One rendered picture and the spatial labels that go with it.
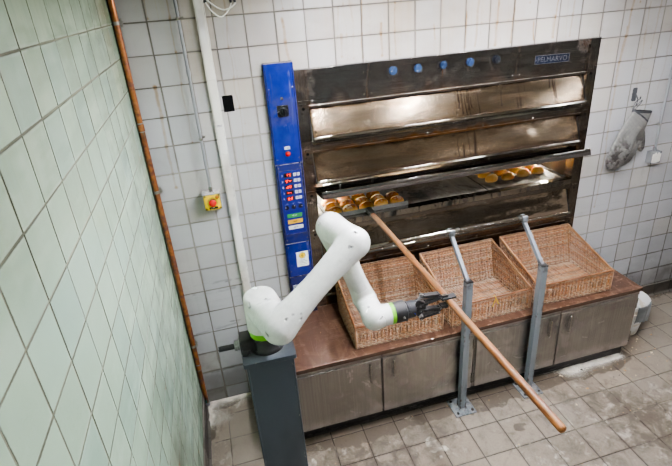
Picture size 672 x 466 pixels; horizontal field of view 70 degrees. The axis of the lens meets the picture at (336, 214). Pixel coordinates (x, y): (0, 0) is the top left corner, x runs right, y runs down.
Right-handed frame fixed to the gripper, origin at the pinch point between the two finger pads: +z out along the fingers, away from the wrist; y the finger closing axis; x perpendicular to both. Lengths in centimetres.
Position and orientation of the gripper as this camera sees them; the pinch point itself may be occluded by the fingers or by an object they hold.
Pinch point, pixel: (447, 300)
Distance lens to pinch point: 223.2
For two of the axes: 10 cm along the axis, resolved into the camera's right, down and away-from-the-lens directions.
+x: 2.8, 3.8, -8.8
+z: 9.6, -1.7, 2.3
